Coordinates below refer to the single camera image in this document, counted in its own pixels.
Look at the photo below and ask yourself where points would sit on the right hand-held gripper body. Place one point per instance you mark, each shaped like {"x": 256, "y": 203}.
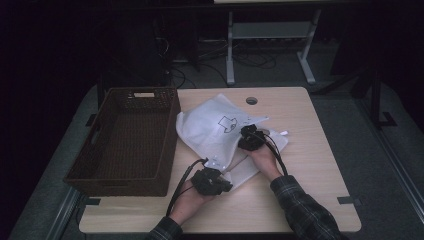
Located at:
{"x": 251, "y": 141}

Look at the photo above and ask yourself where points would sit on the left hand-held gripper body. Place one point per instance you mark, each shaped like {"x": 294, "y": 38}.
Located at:
{"x": 206, "y": 181}

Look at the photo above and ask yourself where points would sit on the white mesh laundry bag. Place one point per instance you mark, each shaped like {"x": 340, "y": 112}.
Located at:
{"x": 203, "y": 130}

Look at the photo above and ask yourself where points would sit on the brown woven basket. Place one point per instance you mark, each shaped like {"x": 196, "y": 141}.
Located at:
{"x": 133, "y": 140}

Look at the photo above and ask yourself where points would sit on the person's right hand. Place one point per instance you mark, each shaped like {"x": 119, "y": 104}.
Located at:
{"x": 265, "y": 160}

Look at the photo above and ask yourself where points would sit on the person's left hand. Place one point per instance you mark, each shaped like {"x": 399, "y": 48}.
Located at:
{"x": 188, "y": 205}

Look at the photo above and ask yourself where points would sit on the round grey table grommet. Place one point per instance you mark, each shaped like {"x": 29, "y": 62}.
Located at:
{"x": 251, "y": 100}

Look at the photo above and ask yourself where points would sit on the black tape piece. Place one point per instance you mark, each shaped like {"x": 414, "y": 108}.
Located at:
{"x": 94, "y": 201}
{"x": 346, "y": 200}

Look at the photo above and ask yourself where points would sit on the black metal stand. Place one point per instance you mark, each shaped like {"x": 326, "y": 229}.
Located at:
{"x": 376, "y": 100}

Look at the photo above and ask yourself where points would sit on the white metal desk frame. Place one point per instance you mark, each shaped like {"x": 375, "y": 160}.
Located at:
{"x": 270, "y": 30}

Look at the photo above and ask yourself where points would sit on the grey metal floor rail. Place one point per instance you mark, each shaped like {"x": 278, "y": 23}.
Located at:
{"x": 393, "y": 156}
{"x": 63, "y": 213}

